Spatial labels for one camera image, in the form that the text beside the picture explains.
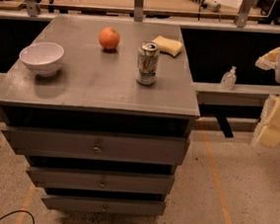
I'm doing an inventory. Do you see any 7up soda can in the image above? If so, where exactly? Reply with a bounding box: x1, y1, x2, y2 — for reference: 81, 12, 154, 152
136, 41, 160, 85

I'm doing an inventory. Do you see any grey drawer cabinet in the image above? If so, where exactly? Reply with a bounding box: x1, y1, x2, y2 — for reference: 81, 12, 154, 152
0, 7, 209, 224

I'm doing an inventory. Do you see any top grey drawer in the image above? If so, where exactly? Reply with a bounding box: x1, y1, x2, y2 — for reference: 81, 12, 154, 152
2, 126, 189, 165

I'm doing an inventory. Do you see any grey drawer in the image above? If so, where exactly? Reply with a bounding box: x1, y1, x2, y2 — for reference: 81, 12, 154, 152
27, 167, 175, 194
41, 195, 166, 216
2, 126, 189, 165

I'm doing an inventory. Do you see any yellow sponge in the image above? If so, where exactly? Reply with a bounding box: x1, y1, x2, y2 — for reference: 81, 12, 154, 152
153, 36, 183, 57

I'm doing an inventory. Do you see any orange fruit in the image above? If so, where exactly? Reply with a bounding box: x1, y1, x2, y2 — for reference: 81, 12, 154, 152
99, 27, 120, 50

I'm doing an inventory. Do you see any clear sanitizer bottle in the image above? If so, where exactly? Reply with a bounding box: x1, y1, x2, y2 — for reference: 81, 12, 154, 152
220, 66, 237, 90

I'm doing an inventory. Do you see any bottom grey drawer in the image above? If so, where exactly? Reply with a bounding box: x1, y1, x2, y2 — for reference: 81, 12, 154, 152
41, 195, 166, 216

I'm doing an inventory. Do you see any middle grey drawer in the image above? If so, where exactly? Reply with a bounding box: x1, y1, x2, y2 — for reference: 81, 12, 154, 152
27, 167, 175, 194

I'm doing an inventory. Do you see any white bowl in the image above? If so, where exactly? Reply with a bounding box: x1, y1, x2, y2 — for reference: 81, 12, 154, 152
19, 42, 65, 77

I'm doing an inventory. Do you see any wooden workbench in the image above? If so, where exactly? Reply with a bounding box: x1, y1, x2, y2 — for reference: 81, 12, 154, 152
0, 0, 280, 34

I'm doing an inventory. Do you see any black ribbed tool handle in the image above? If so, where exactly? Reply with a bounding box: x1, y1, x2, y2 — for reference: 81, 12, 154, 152
189, 0, 221, 12

